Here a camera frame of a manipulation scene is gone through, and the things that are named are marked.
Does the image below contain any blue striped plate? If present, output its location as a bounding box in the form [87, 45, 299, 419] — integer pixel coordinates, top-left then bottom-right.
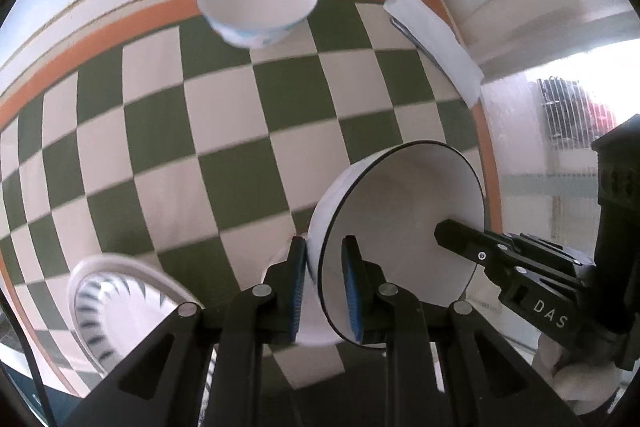
[74, 271, 193, 375]

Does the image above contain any blue cabinet front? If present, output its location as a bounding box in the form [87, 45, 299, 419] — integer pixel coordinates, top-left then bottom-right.
[0, 357, 81, 427]

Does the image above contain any black cable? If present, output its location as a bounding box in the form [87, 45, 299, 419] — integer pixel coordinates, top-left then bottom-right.
[0, 287, 53, 427]

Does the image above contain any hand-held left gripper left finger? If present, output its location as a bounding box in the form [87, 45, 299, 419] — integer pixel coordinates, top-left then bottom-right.
[65, 236, 307, 427]

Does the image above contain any folded white paper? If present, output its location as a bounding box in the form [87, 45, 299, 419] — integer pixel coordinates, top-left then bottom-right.
[383, 0, 485, 108]

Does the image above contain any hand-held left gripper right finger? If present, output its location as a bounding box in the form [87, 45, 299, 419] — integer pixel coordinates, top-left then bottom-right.
[341, 235, 583, 427]

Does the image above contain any white plate with striped rim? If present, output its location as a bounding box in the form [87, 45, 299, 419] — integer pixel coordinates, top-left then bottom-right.
[67, 255, 205, 381]

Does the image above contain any green checkered tablecloth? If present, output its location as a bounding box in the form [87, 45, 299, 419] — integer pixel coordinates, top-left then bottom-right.
[0, 0, 504, 399]

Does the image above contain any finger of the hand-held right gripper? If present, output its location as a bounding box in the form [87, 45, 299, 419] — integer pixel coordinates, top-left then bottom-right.
[433, 219, 596, 279]
[482, 264, 585, 347]

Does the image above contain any black rimmed white bowl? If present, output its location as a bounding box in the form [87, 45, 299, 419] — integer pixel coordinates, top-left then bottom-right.
[305, 140, 486, 352]

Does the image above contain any person's right hand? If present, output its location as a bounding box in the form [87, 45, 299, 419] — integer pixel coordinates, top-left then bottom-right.
[532, 334, 622, 416]

